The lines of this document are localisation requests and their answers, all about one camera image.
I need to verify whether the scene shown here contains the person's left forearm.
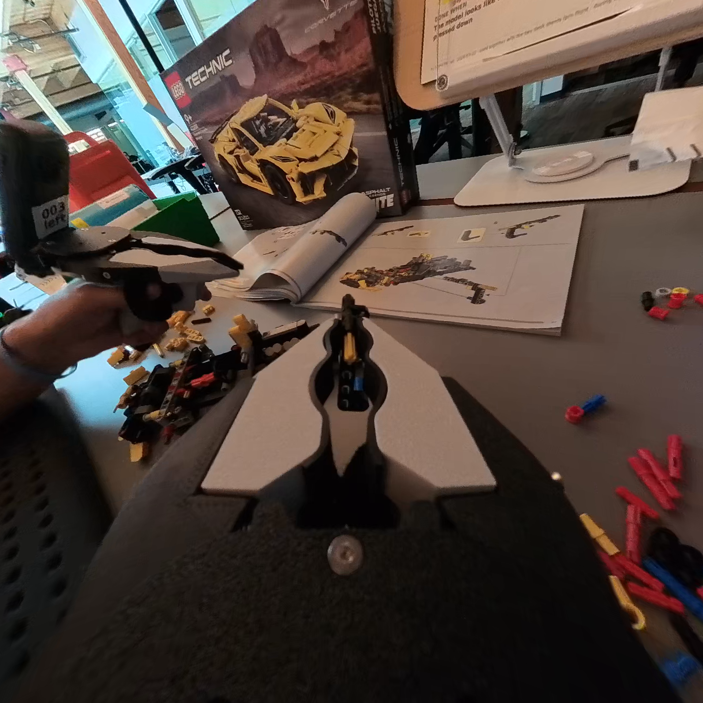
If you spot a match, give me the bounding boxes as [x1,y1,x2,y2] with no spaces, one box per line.
[0,324,58,425]

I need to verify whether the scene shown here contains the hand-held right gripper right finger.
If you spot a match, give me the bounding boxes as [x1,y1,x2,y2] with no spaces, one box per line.
[357,317,498,495]

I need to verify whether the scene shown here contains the light blue plastic packet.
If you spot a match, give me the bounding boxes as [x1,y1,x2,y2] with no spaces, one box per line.
[70,183,161,227]

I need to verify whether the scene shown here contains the grey wristband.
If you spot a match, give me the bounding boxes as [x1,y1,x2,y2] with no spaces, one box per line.
[0,326,79,386]

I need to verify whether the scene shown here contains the cluster of mixed lego bushes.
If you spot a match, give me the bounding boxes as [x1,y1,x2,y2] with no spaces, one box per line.
[639,284,703,321]

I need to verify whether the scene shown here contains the pile of small lego pieces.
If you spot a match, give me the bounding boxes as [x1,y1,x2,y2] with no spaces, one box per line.
[578,433,703,688]

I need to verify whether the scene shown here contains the partly built lego car chassis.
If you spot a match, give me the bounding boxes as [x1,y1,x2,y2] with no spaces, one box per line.
[114,312,320,463]

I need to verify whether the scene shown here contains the small black yellow lego assembly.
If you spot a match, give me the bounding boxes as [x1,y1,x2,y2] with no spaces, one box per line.
[334,294,372,414]

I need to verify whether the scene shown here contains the lego set cardboard box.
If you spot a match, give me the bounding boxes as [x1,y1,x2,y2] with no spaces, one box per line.
[158,0,422,233]

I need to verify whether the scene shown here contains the lego instruction booklet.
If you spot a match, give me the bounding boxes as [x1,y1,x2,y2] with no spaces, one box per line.
[210,191,587,338]

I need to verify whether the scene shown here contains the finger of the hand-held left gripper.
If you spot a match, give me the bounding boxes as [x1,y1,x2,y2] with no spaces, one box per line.
[106,250,243,285]
[132,231,245,271]

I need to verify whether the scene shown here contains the green plastic bin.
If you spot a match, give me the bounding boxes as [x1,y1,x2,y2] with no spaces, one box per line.
[131,191,222,249]

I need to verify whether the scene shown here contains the group of yellow lego connectors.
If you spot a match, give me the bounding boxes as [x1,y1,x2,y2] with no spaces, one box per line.
[106,309,219,386]

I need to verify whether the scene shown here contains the white paper bags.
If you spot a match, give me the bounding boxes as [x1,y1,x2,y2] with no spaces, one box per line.
[628,87,703,172]

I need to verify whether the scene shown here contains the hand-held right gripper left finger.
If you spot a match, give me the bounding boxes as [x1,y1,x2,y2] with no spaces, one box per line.
[200,317,337,493]

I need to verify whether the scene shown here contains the person's left hand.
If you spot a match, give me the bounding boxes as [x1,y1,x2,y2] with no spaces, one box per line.
[15,279,172,371]

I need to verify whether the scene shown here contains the white sheet stand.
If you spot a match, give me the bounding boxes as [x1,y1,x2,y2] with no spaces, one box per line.
[435,0,703,209]

